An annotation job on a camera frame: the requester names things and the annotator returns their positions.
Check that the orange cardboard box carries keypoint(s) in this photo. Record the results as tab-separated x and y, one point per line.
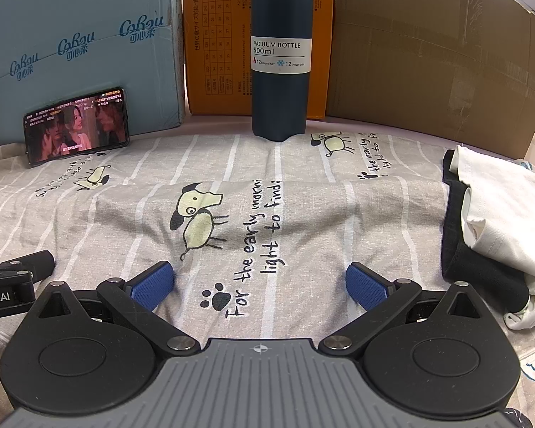
214	31

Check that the black garment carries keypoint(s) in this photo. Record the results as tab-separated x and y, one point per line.
477	267

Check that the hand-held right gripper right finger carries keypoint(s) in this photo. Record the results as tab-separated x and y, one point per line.
365	287

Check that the black smartphone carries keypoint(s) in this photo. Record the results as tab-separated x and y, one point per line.
76	127

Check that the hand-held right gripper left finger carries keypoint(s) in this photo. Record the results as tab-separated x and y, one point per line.
154	283

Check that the grey dog print bedsheet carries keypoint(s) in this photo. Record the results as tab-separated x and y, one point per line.
294	178

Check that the light blue cardboard box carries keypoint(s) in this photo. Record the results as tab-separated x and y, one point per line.
71	9

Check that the white garment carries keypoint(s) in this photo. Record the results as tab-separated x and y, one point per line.
508	214

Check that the brown cardboard box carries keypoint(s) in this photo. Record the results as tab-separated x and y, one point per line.
428	53

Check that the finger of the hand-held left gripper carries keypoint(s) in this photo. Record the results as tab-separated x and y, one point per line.
38	264

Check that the dark blue vacuum bottle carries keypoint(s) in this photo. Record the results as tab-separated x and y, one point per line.
278	107

